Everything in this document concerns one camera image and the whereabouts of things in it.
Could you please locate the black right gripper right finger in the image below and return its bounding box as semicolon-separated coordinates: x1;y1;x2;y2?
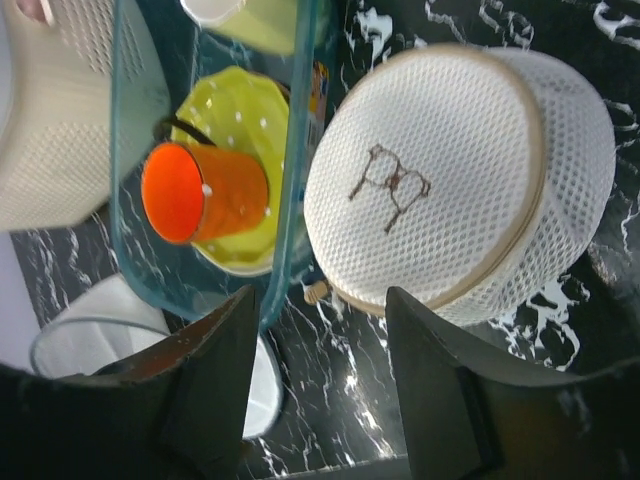
385;287;639;479

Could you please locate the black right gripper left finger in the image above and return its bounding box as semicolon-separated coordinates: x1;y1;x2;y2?
1;286;259;479

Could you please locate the cream perforated laundry basket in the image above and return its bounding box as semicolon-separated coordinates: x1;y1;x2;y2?
1;1;170;231

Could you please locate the green dotted bowl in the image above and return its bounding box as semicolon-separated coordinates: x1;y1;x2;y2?
176;66;289;277

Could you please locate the orange cup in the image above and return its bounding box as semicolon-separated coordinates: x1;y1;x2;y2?
141;142;269;244

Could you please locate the light green mug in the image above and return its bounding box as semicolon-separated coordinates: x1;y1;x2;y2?
180;0;297;55

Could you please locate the teal transparent tray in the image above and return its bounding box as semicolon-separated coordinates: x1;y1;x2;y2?
110;1;336;328

